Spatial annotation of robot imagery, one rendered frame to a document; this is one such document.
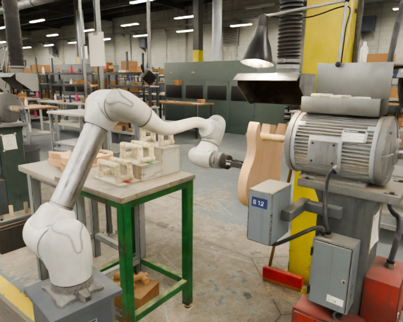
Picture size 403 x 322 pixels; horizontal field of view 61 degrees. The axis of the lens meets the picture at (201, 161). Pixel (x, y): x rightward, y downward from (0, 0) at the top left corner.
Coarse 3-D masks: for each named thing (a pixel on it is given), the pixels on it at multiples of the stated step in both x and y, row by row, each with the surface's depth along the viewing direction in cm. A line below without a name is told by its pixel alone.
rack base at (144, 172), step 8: (136, 160) 206; (120, 168) 206; (136, 168) 195; (144, 168) 194; (152, 168) 199; (160, 168) 203; (136, 176) 196; (144, 176) 195; (152, 176) 200; (160, 176) 205
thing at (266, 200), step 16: (256, 192) 121; (272, 192) 118; (288, 192) 128; (256, 208) 122; (272, 208) 118; (256, 224) 123; (272, 224) 120; (256, 240) 125; (272, 240) 122; (288, 240) 132
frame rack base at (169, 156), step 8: (176, 144) 214; (136, 152) 219; (144, 152) 214; (160, 152) 204; (168, 152) 206; (176, 152) 211; (160, 160) 205; (168, 160) 208; (176, 160) 213; (168, 168) 209; (176, 168) 214
